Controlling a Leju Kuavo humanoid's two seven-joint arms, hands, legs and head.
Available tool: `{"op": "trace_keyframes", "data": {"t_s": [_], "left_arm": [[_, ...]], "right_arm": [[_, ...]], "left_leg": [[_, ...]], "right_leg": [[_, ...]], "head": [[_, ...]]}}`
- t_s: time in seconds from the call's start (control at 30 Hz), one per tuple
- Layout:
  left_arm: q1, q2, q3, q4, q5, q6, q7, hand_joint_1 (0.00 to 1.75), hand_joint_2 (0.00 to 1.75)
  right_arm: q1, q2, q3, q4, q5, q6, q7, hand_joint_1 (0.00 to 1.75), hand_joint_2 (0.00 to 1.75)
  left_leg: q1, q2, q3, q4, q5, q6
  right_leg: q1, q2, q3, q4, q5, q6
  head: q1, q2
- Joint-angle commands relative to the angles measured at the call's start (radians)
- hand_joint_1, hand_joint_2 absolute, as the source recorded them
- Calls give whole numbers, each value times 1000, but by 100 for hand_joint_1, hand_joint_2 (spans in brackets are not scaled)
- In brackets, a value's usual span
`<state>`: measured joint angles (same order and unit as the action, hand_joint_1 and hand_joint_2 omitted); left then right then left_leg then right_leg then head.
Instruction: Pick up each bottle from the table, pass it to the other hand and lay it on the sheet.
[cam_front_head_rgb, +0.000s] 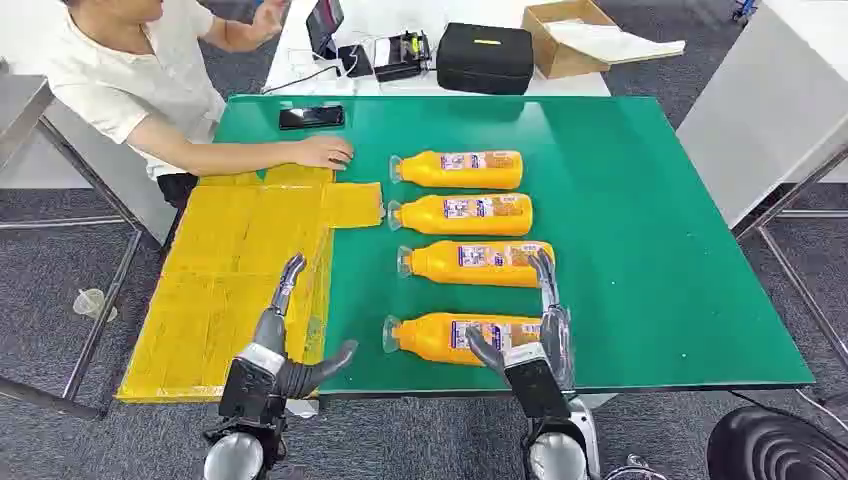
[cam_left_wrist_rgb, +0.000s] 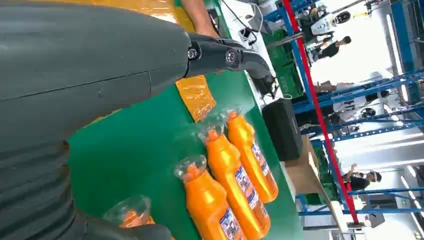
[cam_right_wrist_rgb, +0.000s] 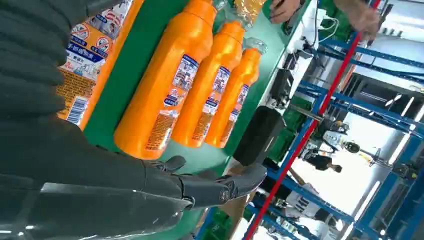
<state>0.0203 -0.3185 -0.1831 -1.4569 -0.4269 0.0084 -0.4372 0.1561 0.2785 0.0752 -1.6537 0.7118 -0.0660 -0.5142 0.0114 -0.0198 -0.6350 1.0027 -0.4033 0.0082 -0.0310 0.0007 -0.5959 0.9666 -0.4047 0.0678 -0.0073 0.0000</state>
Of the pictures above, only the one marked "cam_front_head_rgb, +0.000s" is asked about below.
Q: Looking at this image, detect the white sheet in box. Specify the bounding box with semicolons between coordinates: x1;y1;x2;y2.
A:
543;18;688;66

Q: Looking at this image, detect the cardboard box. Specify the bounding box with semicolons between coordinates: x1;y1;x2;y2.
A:
521;0;616;81

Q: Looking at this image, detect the black label printer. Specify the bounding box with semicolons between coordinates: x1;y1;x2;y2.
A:
372;31;434;83

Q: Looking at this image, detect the yellow sheet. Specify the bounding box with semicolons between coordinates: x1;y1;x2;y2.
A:
115;164;386;405

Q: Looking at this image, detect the steel frame table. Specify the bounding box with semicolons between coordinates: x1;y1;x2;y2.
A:
0;58;179;422

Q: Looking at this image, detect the person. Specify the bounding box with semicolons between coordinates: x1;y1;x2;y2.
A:
42;0;356;211

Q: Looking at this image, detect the robot left hand grey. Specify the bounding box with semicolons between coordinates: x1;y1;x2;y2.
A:
251;252;360;400

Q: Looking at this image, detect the black ribbed round object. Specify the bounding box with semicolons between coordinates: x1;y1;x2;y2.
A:
706;405;848;480

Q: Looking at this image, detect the orange drink bottle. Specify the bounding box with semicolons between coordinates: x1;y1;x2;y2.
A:
386;192;535;238
388;149;525;191
381;311;545;368
396;240;556;289

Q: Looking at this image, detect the clear plastic cup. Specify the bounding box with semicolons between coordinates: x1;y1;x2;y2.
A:
72;288;119;324

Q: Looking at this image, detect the white desk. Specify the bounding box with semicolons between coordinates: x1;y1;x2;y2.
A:
261;0;614;99

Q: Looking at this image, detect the green table mat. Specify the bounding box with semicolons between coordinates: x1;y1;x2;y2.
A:
211;94;815;397

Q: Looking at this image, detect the robot right hand grey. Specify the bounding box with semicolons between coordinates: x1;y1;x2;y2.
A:
464;248;576;393

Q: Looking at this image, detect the small black device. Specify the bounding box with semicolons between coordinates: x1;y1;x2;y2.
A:
337;43;376;79

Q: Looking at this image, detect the person's left hand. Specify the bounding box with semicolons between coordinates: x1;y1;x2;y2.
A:
246;0;291;44

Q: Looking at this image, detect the black floor cable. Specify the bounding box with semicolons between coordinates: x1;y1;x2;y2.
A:
728;389;848;433

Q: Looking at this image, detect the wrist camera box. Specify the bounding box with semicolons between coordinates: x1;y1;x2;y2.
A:
218;342;287;421
503;343;572;420

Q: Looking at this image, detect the grey table with steel legs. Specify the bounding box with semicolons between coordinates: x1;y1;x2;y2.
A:
675;0;848;372

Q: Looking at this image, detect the person's right hand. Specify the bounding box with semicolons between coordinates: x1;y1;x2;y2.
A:
290;135;356;171

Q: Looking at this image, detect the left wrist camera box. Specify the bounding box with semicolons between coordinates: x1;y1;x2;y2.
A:
218;342;287;421

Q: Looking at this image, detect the black tablet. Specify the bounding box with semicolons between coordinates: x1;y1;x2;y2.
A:
305;0;346;60

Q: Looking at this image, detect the white power strip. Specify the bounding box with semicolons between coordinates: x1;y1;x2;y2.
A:
286;49;358;95

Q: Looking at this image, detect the black smartphone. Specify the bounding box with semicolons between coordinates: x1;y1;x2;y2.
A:
278;105;346;131

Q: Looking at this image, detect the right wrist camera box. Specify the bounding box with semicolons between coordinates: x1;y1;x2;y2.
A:
503;343;572;420

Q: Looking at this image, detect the black zip case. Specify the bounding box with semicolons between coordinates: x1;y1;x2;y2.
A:
435;21;535;96

